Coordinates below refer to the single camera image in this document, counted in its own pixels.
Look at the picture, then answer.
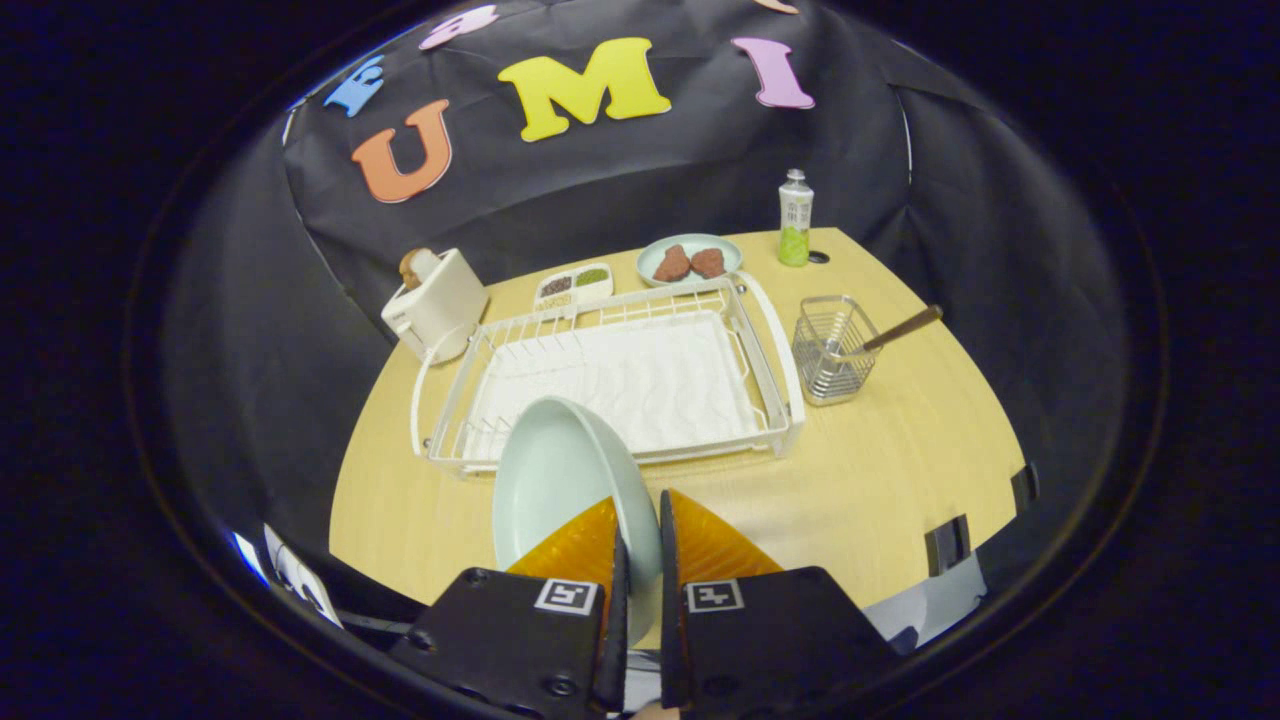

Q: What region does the black backdrop cloth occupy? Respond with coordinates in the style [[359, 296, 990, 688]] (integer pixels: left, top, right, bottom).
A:
[[160, 0, 1131, 601]]

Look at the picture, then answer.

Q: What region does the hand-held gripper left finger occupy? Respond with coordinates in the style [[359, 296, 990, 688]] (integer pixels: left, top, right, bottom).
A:
[[388, 497, 633, 720]]

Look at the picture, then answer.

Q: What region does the metal wire basket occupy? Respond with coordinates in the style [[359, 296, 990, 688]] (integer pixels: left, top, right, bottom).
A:
[[792, 295, 883, 407]]

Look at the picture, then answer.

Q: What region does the white printed sheet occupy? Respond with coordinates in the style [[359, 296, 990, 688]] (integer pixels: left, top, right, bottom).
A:
[[232, 525, 343, 629]]

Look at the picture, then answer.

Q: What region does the pale green serving dish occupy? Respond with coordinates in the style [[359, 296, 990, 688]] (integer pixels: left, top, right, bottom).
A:
[[636, 233, 744, 289]]

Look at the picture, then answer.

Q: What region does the green drink bottle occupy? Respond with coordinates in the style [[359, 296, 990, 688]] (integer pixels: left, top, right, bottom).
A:
[[778, 168, 814, 268]]

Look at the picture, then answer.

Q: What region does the brown handled spoon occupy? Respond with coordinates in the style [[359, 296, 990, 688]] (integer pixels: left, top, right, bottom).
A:
[[845, 305, 944, 358]]

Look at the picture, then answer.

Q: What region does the white divided condiment dish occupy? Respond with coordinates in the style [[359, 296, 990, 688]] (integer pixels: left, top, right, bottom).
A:
[[533, 262, 615, 313]]

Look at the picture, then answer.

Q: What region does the white toaster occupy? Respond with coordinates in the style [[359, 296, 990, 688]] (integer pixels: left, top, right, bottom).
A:
[[380, 248, 491, 365]]

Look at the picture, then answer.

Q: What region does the white wire dish rack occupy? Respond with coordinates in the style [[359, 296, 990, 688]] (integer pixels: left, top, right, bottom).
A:
[[410, 270, 807, 476]]

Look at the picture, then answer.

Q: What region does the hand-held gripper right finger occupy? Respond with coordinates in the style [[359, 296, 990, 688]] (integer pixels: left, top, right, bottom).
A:
[[658, 488, 901, 716]]

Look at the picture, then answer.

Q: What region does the pale green plate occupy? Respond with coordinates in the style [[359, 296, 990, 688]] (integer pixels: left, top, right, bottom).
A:
[[492, 395, 663, 646]]

